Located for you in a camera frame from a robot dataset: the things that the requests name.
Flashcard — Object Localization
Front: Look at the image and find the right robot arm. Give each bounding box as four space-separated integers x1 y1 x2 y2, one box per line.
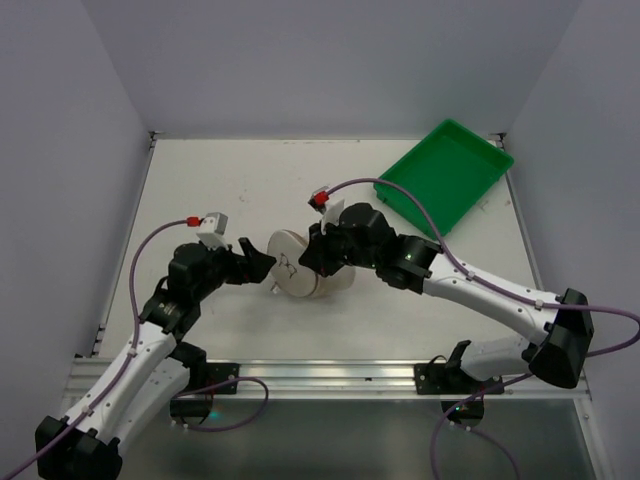
299 203 594 389

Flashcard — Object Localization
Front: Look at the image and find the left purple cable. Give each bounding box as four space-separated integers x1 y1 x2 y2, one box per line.
0 215 271 480

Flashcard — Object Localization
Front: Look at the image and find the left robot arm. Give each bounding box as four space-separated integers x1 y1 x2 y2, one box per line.
35 238 276 479

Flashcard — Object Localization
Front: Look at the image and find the white mesh laundry bag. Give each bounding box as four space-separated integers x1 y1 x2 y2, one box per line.
267 230 356 298

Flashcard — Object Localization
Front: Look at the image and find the green plastic tray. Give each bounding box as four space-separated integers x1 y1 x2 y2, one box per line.
374 119 514 239

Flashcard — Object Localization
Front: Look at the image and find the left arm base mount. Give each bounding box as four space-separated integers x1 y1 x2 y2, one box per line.
169 362 240 425

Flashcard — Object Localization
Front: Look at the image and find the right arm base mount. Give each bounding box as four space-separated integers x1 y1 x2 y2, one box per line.
413 354 505 427

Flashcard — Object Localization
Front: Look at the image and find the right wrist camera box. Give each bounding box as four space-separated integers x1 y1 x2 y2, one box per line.
308 186 345 234

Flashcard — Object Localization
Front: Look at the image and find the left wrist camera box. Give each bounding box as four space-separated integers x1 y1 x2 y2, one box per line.
196 212 228 250

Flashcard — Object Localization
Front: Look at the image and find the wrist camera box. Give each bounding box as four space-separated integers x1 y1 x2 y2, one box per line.
308 186 345 234
196 212 228 250

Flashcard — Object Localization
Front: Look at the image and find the aluminium front rail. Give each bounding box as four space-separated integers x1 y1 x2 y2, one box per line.
64 357 589 400

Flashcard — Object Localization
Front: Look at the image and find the purple cable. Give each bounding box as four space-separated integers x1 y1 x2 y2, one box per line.
0 215 271 480
312 177 640 480

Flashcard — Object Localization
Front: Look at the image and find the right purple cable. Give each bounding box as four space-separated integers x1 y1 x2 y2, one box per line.
312 177 640 480

